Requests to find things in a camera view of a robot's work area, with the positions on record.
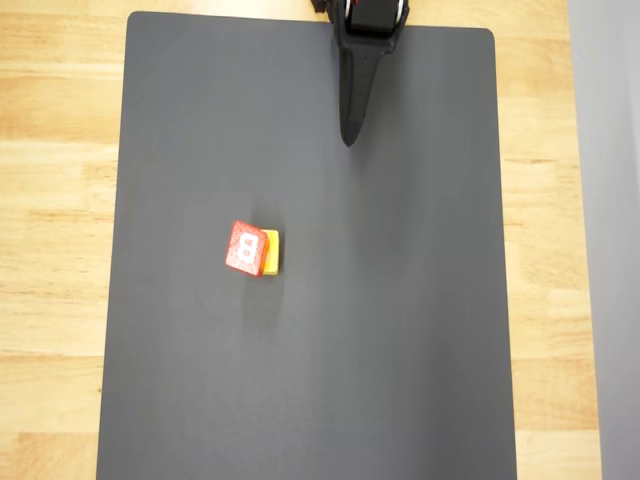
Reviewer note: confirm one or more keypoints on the red letter B block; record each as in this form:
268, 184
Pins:
235, 260

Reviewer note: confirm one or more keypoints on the yellow letter S block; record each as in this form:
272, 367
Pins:
273, 260

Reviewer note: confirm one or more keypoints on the dark grey rubber mat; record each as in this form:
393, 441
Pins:
350, 375

